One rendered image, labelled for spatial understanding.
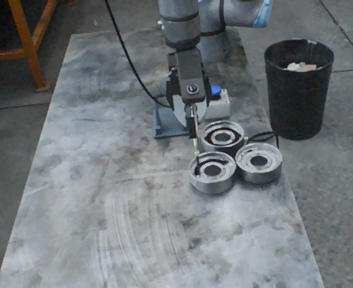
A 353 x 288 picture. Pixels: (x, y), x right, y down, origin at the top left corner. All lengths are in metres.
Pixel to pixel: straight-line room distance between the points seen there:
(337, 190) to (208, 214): 1.28
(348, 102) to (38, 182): 1.99
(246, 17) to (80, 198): 0.71
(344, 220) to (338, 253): 0.18
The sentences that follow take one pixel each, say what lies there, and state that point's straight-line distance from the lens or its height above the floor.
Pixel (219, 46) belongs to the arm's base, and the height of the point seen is 0.85.
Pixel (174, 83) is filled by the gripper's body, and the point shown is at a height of 1.04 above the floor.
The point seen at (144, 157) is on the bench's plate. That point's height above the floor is 0.80.
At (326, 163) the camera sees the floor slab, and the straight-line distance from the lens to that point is 2.38.
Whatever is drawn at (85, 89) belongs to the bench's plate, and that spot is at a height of 0.80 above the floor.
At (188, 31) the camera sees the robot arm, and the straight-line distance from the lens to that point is 0.93.
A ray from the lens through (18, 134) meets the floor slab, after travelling 2.88.
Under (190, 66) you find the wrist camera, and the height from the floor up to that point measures 1.09.
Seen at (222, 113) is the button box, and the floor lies 0.81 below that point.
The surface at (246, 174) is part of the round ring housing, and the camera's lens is 1.07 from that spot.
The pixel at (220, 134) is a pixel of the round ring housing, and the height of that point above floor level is 0.82.
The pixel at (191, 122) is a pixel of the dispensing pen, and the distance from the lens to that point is 1.04.
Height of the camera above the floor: 1.55
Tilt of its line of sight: 37 degrees down
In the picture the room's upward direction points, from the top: 4 degrees counter-clockwise
